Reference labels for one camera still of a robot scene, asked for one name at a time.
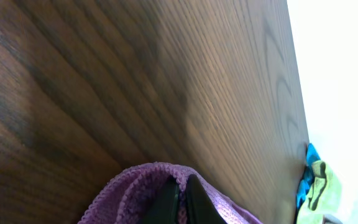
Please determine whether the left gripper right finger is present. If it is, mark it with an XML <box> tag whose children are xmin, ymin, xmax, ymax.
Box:
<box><xmin>185</xmin><ymin>174</ymin><xmax>226</xmax><ymax>224</ymax></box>

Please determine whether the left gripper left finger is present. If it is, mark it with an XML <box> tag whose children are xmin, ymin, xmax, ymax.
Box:
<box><xmin>138</xmin><ymin>177</ymin><xmax>180</xmax><ymax>224</ymax></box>

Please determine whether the purple microfiber cloth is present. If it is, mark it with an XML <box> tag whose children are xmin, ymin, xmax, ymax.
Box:
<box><xmin>79</xmin><ymin>162</ymin><xmax>260</xmax><ymax>223</ymax></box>

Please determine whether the green microfiber cloth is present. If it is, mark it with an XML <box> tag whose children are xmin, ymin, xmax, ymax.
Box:
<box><xmin>296</xmin><ymin>161</ymin><xmax>342</xmax><ymax>224</ymax></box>

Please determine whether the blue microfiber cloth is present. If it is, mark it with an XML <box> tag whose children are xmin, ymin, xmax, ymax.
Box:
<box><xmin>296</xmin><ymin>143</ymin><xmax>321</xmax><ymax>210</ymax></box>

